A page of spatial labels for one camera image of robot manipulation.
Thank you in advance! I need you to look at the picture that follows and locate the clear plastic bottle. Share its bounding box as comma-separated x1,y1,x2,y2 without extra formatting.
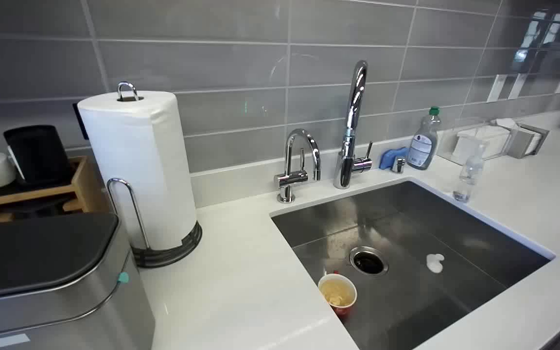
450,140,489,204

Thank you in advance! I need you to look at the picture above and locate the dish soap bottle green cap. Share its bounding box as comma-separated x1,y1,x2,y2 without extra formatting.
404,105,441,173

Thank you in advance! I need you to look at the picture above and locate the small chrome faucet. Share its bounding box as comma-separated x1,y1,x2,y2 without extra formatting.
274,126,322,204

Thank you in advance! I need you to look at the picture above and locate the tall chrome faucet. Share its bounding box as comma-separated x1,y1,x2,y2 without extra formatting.
332,60,375,190

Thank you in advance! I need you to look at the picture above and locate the red cup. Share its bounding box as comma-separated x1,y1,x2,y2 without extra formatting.
316,272,359,320

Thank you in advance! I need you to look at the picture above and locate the metal paper towel holder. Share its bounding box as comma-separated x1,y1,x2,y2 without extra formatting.
104,79,204,270

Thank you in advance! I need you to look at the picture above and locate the white paper towel roll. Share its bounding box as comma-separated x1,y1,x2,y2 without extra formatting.
75,89,198,252

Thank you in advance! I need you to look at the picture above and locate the stainless steel sink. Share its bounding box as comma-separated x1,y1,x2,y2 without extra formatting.
270,178,557,350

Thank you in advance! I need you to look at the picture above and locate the white scrap in sink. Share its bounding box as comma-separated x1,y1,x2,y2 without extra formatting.
423,250,447,274

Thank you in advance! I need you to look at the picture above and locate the wooden rack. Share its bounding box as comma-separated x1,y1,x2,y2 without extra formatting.
0,153,110,227

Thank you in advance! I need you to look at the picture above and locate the clear acrylic box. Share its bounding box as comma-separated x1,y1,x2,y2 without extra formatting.
437,122,511,167

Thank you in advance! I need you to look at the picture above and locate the white napkin stack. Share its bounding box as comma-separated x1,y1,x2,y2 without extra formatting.
491,116,520,132

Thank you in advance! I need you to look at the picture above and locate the black container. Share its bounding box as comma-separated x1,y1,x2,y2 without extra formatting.
1,124,73,190

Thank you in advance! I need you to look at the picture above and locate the metal napkin holder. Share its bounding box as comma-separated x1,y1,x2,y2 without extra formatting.
493,118,550,161

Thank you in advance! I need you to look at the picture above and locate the steel trash can black lid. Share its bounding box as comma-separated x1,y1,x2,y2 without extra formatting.
0,212,157,350

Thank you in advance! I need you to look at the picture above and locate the white light switch plate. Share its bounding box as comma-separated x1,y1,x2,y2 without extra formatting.
485,72,509,103

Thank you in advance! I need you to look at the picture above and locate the white wall outlet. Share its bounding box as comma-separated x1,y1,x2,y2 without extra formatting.
507,72,528,101

